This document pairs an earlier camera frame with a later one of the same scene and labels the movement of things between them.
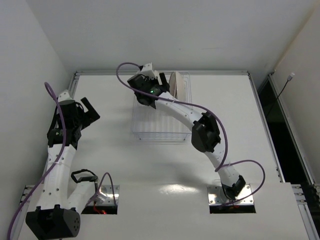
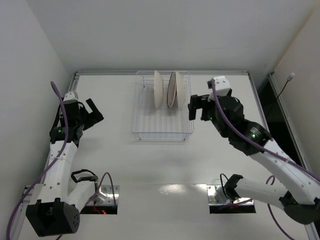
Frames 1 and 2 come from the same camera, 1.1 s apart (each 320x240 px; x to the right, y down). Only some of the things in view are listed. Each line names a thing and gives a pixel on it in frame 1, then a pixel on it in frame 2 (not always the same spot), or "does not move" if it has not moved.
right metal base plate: (245, 198) does not move
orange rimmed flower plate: (180, 87) does not move
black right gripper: (162, 81) -> (200, 108)
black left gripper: (85, 114) does not move
